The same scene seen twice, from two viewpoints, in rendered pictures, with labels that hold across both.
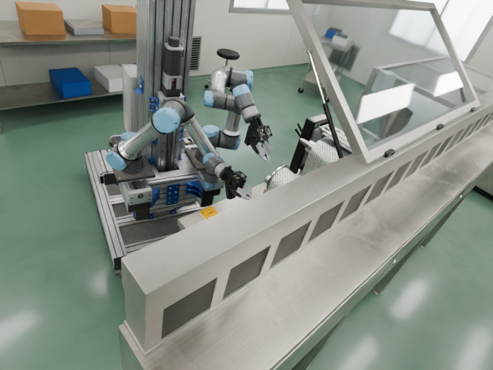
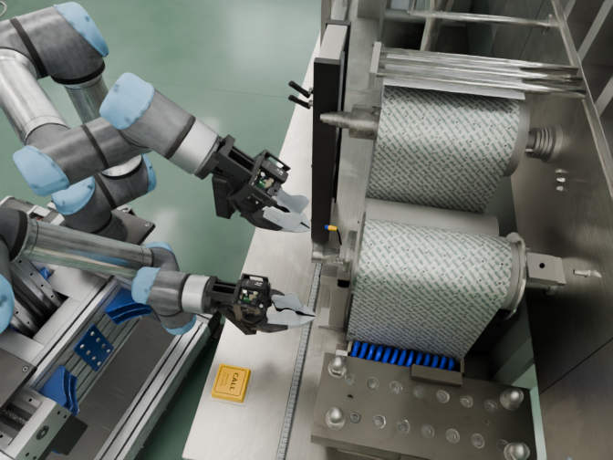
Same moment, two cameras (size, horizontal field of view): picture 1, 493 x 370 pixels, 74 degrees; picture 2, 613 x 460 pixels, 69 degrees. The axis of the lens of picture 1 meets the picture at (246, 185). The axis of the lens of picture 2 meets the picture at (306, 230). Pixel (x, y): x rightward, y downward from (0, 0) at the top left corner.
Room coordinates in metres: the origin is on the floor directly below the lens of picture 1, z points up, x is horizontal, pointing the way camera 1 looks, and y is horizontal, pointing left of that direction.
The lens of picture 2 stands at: (0.87, 0.16, 1.89)
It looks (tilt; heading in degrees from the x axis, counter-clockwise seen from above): 52 degrees down; 332
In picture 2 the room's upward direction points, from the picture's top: straight up
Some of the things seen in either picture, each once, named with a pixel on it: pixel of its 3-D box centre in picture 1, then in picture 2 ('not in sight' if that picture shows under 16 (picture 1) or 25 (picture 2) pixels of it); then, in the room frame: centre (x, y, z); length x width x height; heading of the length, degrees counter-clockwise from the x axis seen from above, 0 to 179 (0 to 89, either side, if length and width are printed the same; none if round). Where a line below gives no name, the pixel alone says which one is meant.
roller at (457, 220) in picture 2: not in sight; (423, 235); (1.23, -0.31, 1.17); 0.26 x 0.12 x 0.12; 51
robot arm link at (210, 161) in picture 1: (213, 164); (163, 288); (1.41, 0.20, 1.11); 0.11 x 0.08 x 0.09; 51
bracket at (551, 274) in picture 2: not in sight; (544, 268); (1.03, -0.37, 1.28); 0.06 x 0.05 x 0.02; 51
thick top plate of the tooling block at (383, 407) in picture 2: not in sight; (420, 415); (0.98, -0.15, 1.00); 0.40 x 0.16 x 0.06; 51
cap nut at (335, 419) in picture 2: not in sight; (336, 415); (1.04, 0.01, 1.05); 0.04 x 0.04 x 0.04
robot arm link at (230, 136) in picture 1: (234, 111); (99, 120); (1.89, 0.19, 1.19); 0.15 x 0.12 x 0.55; 99
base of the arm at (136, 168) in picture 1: (132, 160); not in sight; (1.57, 0.71, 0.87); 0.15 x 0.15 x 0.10
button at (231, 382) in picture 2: (210, 213); (231, 382); (1.24, 0.15, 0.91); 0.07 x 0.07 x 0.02; 51
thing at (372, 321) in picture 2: not in sight; (411, 329); (1.10, -0.19, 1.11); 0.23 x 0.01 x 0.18; 51
